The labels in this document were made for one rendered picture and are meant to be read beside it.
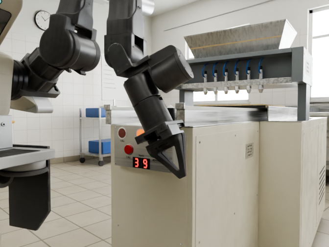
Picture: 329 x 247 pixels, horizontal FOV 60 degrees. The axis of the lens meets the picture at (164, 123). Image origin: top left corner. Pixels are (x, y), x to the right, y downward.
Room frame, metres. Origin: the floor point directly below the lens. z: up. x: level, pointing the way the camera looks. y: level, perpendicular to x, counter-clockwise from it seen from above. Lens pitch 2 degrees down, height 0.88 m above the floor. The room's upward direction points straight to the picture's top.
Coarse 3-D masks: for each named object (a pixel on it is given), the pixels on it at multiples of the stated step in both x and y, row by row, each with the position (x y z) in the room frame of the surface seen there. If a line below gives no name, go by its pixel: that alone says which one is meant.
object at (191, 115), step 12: (180, 108) 0.81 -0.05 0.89; (192, 108) 0.85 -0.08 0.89; (204, 108) 0.91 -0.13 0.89; (216, 108) 0.99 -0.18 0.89; (228, 108) 1.08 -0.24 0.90; (240, 108) 1.20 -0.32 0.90; (252, 108) 1.33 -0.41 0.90; (192, 120) 0.85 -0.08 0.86; (204, 120) 0.92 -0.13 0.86; (216, 120) 1.00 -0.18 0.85; (228, 120) 1.09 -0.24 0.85; (240, 120) 1.20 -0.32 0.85; (252, 120) 1.34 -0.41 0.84
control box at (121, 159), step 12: (132, 132) 0.92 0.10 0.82; (120, 144) 0.95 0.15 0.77; (132, 144) 0.92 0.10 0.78; (144, 144) 0.89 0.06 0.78; (120, 156) 0.95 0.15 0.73; (132, 156) 0.92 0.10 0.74; (144, 156) 0.89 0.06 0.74; (168, 156) 0.84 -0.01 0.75; (144, 168) 0.89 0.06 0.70; (156, 168) 0.87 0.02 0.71
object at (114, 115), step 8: (104, 104) 0.99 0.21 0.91; (112, 112) 0.98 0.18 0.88; (120, 112) 1.01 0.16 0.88; (128, 112) 1.05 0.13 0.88; (176, 112) 1.33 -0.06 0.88; (112, 120) 0.98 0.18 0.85; (120, 120) 1.01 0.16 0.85; (128, 120) 1.05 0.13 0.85; (136, 120) 1.09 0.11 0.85; (176, 120) 1.33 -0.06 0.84
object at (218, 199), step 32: (192, 128) 0.84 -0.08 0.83; (224, 128) 1.03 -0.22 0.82; (256, 128) 1.35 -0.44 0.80; (192, 160) 0.84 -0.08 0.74; (224, 160) 1.03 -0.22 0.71; (256, 160) 1.36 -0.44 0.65; (128, 192) 0.97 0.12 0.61; (160, 192) 0.90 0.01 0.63; (192, 192) 0.84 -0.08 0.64; (224, 192) 1.03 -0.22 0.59; (256, 192) 1.36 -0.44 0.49; (128, 224) 0.97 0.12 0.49; (160, 224) 0.90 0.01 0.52; (192, 224) 0.84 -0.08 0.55; (224, 224) 1.03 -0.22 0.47; (256, 224) 1.37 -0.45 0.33
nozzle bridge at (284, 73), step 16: (288, 48) 1.33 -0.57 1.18; (304, 48) 1.31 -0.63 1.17; (192, 64) 1.66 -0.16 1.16; (208, 64) 1.65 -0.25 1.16; (240, 64) 1.55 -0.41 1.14; (256, 64) 1.50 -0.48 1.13; (272, 64) 1.45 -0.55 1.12; (288, 64) 1.41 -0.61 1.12; (304, 64) 1.31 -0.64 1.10; (192, 80) 1.71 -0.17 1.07; (208, 80) 1.65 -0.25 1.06; (240, 80) 1.49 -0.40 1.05; (256, 80) 1.45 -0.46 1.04; (272, 80) 1.41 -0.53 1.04; (288, 80) 1.36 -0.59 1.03; (304, 80) 1.32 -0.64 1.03; (192, 96) 1.85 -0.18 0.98; (304, 96) 1.39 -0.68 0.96; (304, 112) 1.39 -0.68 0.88
